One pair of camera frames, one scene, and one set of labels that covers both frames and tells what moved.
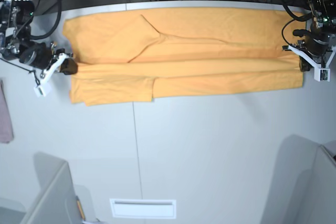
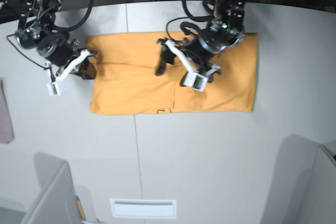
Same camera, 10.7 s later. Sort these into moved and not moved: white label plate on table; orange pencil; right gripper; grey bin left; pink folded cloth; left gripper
Moved: left gripper; right gripper
Not moved: white label plate on table; pink folded cloth; orange pencil; grey bin left
